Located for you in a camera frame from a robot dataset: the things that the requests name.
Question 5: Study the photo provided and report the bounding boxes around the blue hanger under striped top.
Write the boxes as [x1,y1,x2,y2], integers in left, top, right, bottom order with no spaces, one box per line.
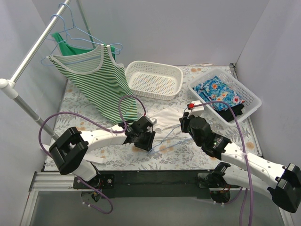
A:
[41,43,123,69]

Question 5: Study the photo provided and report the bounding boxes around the black cloth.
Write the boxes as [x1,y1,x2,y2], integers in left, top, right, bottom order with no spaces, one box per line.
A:
[217,104,245,122]

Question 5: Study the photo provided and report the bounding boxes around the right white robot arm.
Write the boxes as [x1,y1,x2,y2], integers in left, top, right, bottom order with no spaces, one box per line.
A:
[179,112,301,213]

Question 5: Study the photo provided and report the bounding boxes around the white perforated basket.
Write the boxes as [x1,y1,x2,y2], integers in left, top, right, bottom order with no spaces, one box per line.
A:
[125,61,183,101]

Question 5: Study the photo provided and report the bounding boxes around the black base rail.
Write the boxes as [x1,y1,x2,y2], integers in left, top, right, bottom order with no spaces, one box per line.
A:
[72,169,243,201]

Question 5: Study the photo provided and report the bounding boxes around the floral table mat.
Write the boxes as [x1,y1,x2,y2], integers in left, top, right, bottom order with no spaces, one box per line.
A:
[54,65,262,171]

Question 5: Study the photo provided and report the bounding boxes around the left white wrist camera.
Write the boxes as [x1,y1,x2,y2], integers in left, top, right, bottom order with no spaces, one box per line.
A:
[149,117,157,130]

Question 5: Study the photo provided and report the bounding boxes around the white lattice basket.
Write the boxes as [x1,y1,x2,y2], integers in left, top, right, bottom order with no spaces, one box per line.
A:
[188,68,262,126]

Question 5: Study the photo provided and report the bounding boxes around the solid green tank top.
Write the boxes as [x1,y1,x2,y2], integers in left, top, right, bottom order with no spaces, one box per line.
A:
[51,32,116,61]

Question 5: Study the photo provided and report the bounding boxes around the purple cable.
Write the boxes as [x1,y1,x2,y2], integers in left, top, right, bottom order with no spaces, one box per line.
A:
[38,95,147,214]
[188,101,254,226]

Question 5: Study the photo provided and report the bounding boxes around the light blue wire hanger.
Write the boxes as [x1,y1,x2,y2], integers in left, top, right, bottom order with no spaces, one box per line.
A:
[149,124,192,154]

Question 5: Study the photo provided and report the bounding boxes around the blue hanger under green top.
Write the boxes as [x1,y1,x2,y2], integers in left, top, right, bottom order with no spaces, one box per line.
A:
[56,2,105,50]

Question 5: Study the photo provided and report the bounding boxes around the white tank top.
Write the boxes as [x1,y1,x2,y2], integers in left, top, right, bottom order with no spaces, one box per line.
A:
[147,107,184,133]

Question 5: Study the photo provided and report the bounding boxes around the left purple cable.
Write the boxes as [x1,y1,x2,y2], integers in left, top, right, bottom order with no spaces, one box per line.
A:
[38,95,147,214]

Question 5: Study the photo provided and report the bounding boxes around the green striped tank top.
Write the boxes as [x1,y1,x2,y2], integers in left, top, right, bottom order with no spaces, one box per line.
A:
[55,51,138,124]

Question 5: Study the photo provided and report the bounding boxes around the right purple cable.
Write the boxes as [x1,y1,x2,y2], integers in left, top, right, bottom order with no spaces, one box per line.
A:
[188,101,254,226]

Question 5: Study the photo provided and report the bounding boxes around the blue floral cloth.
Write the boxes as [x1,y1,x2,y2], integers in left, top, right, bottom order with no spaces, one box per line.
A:
[192,76,245,107]

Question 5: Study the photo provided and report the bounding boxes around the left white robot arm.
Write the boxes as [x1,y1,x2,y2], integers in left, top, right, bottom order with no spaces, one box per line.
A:
[49,116,157,188]

